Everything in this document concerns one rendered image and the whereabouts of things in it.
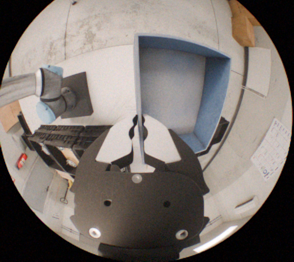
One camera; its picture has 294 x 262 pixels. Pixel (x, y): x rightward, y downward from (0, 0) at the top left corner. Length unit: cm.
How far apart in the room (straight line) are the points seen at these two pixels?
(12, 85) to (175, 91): 46
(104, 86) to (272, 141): 290
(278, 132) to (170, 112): 255
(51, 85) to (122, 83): 37
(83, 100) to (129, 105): 28
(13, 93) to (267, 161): 321
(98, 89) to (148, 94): 44
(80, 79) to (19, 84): 35
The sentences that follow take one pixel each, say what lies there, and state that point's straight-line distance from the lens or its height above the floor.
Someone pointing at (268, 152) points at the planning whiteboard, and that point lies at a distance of 276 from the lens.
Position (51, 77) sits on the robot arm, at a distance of 43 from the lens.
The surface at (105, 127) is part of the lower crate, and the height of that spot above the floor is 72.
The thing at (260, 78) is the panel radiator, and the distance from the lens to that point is 257.
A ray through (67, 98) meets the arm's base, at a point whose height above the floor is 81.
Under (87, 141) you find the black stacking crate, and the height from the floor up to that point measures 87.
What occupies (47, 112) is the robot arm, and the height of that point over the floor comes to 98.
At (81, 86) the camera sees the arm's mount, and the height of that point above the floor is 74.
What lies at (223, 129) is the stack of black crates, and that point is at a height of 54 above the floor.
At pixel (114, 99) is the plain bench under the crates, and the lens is 57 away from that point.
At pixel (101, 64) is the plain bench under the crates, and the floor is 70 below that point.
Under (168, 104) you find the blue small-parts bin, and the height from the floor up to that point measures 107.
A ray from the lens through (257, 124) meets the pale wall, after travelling 271.
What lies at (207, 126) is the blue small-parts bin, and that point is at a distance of 22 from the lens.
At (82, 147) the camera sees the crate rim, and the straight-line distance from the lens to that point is 54.
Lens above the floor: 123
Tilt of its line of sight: 60 degrees down
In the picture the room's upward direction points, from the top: 166 degrees clockwise
